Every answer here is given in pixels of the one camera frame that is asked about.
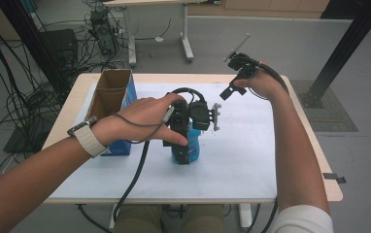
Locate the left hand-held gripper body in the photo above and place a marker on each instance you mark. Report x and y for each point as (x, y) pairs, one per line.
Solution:
(199, 115)

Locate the person's right hand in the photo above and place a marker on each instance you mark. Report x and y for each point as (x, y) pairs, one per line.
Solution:
(264, 85)

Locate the person's right leg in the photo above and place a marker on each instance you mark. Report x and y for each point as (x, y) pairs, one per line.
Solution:
(203, 220)

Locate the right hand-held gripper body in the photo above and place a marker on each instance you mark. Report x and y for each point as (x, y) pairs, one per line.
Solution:
(243, 63)

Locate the white table mat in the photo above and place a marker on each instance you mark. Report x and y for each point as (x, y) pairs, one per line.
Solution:
(232, 155)

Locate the black equipment case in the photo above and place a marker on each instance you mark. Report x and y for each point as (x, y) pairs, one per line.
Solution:
(60, 45)

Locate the black floor mat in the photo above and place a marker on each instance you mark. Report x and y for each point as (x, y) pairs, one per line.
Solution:
(25, 142)

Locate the grey floor mat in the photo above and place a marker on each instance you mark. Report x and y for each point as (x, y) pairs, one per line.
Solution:
(332, 110)

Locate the blue plastic bottle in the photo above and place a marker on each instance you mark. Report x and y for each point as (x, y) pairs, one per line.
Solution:
(195, 145)

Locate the person's left leg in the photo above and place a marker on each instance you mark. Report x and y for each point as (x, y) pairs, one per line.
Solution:
(138, 220)

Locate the person's leg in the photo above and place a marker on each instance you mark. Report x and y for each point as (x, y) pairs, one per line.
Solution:
(203, 220)
(138, 220)

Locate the black metal post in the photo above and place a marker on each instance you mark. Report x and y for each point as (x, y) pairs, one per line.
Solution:
(34, 42)
(345, 48)

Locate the black tape strip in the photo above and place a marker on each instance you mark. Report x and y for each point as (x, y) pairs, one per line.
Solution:
(334, 177)

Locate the person's left hand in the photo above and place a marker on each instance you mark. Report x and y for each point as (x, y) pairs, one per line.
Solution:
(135, 119)

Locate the blue cardboard box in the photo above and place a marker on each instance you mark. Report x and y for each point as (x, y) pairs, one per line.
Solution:
(109, 93)

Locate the white table leg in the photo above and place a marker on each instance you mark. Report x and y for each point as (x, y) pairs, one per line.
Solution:
(245, 215)

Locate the white desk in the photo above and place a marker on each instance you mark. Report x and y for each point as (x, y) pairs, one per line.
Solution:
(186, 32)

